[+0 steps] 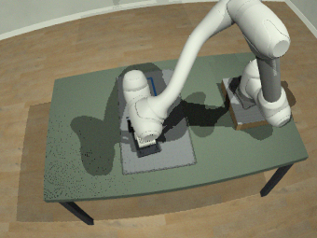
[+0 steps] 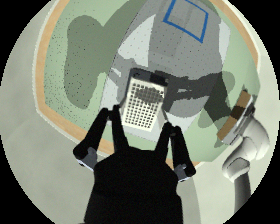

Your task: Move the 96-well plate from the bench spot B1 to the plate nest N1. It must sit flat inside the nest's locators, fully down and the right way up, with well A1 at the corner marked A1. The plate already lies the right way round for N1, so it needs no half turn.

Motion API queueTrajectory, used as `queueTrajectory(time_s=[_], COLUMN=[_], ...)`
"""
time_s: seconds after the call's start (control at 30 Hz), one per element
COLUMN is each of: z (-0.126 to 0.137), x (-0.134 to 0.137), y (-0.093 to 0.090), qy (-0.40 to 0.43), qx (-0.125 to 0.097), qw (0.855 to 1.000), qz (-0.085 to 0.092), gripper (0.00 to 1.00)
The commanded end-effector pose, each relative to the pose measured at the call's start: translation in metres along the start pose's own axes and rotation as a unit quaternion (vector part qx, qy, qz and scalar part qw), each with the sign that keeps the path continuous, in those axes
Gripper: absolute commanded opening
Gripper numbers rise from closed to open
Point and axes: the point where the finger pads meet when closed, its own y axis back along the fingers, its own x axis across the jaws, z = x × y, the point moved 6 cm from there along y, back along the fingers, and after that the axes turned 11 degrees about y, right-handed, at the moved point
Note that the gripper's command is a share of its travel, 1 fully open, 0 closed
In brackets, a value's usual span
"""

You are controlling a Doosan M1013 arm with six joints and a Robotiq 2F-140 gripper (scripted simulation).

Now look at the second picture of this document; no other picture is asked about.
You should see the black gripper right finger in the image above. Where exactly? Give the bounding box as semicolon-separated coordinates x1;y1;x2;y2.
148;106;196;182

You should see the blue rectangular tape outline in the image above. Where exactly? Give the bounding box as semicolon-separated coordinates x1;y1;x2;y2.
162;0;208;43

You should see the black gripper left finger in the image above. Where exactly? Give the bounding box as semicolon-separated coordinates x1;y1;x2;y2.
73;96;136;174

